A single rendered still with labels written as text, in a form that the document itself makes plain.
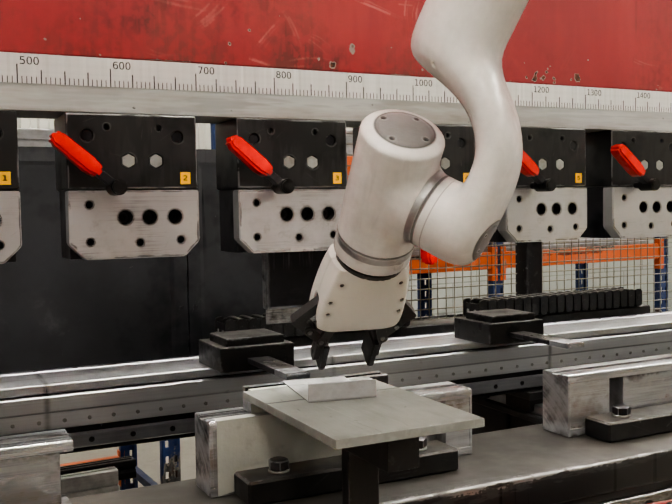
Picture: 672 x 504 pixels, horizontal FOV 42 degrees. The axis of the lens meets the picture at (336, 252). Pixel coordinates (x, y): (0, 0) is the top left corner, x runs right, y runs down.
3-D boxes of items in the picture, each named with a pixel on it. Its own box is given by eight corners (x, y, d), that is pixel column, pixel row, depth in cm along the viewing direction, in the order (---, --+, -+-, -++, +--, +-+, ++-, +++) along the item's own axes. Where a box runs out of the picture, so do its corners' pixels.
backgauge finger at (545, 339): (546, 358, 137) (546, 327, 137) (453, 337, 161) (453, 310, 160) (604, 352, 143) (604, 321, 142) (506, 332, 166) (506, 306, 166)
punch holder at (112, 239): (70, 260, 97) (65, 111, 96) (58, 257, 104) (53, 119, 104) (200, 255, 103) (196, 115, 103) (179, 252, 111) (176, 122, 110)
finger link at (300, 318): (350, 278, 96) (359, 310, 100) (283, 300, 96) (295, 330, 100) (353, 286, 96) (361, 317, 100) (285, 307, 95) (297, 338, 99)
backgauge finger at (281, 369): (257, 392, 116) (256, 355, 116) (198, 362, 139) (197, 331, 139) (338, 383, 121) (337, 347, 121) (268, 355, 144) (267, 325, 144)
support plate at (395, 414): (335, 450, 86) (335, 440, 86) (243, 399, 110) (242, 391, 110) (485, 427, 94) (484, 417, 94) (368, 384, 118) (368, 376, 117)
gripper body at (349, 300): (406, 223, 97) (385, 294, 104) (318, 225, 94) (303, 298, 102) (427, 269, 92) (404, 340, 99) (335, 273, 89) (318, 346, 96)
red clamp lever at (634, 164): (625, 140, 127) (662, 183, 131) (605, 142, 131) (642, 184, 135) (619, 150, 127) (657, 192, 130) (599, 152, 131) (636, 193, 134)
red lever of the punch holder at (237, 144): (237, 131, 101) (297, 185, 104) (226, 134, 104) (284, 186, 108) (228, 142, 100) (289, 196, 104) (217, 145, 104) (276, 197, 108)
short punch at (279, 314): (269, 325, 112) (267, 251, 111) (263, 323, 113) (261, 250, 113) (338, 319, 116) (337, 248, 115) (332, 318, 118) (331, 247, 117)
